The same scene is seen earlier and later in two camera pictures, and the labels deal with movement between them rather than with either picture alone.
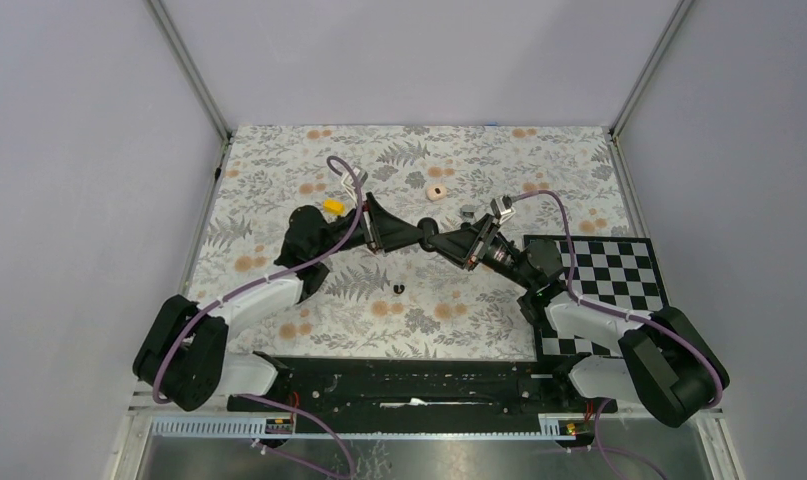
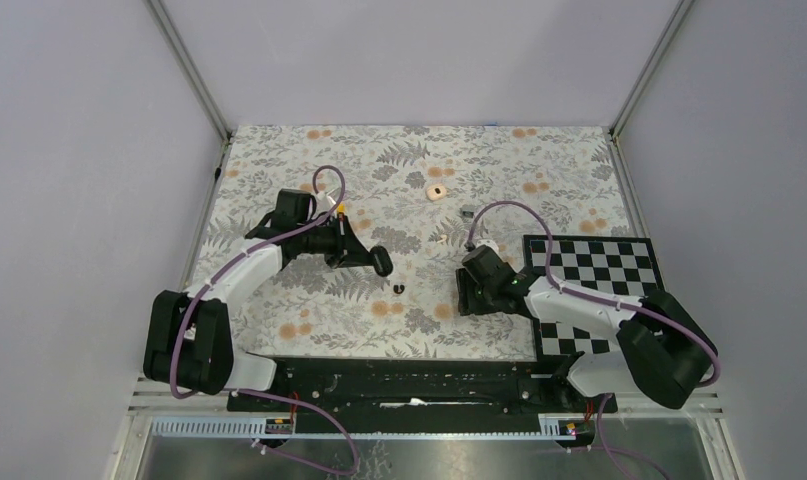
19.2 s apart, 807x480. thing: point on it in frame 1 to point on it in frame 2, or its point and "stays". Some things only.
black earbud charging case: (429, 228) to (382, 262)
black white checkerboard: (618, 273) stays
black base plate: (421, 390) stays
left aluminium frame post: (187, 61) stays
